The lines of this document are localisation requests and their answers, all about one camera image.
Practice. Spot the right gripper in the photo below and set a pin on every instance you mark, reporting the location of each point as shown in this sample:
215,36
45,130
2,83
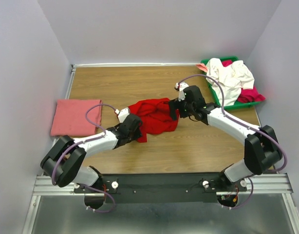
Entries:
175,105

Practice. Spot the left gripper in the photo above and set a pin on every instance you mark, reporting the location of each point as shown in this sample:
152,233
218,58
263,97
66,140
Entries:
137,135

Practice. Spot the red t-shirt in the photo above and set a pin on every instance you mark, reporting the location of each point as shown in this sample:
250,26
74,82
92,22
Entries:
155,115

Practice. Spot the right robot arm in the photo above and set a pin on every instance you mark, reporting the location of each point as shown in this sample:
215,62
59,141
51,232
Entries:
261,148

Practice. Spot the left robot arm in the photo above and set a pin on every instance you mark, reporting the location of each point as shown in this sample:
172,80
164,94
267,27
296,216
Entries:
63,163

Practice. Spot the light pink cloth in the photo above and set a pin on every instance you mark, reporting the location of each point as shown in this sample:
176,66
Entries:
202,67

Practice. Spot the folded pink t-shirt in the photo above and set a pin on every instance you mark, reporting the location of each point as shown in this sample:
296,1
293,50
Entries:
69,118

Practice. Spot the green plastic bin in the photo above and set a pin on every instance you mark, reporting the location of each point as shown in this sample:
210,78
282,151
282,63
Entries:
238,105

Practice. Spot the white t-shirt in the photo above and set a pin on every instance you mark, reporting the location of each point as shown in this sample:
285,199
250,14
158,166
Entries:
216,74

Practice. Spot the magenta t-shirt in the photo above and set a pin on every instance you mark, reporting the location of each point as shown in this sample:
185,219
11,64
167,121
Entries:
238,84

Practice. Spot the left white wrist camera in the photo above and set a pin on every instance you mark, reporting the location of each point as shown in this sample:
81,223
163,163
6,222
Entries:
122,114

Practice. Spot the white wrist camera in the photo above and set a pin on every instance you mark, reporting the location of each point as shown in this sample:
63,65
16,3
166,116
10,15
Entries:
180,87
122,114

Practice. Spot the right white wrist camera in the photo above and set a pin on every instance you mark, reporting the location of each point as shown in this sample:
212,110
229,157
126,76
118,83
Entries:
180,87

